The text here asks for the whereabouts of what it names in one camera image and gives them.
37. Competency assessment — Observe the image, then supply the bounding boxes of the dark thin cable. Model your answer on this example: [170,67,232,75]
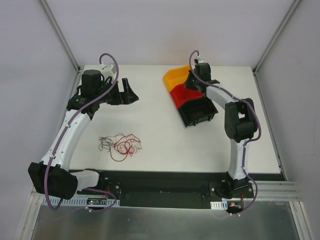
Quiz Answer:
[97,136,118,152]

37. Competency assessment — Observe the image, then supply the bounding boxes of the red cable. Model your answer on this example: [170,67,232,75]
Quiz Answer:
[109,133,145,163]

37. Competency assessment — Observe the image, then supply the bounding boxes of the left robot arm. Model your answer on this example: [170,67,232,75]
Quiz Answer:
[28,69,139,200]

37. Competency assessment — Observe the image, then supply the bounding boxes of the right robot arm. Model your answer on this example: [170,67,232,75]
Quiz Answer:
[184,62,261,199]

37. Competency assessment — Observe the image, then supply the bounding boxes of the yellow plastic bin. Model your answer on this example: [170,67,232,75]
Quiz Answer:
[163,65,190,92]

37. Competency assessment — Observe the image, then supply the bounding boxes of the red plastic bin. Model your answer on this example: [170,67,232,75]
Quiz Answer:
[169,84,204,109]

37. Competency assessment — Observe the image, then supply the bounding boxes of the black plastic bin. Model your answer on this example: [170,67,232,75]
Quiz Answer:
[177,97,219,127]

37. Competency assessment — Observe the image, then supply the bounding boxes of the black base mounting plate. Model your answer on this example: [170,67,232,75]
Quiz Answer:
[76,169,263,208]

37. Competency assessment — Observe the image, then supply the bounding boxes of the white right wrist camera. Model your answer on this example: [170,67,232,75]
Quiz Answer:
[194,56,206,64]

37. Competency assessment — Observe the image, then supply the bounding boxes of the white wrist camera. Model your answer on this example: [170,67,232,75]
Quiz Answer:
[98,63,117,82]
[194,56,206,64]

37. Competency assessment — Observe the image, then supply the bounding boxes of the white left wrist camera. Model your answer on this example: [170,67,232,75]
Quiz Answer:
[98,63,117,82]

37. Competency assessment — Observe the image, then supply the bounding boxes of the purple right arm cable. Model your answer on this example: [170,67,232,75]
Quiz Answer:
[188,49,263,216]

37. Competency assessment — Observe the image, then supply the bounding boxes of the white slotted cable duct left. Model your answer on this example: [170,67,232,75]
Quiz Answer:
[44,196,121,208]

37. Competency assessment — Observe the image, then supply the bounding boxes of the white slotted cable duct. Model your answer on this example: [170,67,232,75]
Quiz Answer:
[44,196,121,208]
[210,200,228,211]

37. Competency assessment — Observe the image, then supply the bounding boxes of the right aluminium frame post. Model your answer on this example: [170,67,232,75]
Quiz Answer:
[252,0,303,76]

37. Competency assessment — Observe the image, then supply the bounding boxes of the aluminium frame post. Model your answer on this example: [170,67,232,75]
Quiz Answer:
[37,0,81,73]
[252,0,303,76]

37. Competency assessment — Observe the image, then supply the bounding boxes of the left aluminium frame post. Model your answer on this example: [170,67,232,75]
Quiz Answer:
[37,0,81,73]

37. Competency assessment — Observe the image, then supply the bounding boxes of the aluminium rail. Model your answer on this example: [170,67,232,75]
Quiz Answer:
[256,181,302,202]

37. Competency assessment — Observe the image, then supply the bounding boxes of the white slotted cable duct right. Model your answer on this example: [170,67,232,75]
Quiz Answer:
[210,200,228,211]

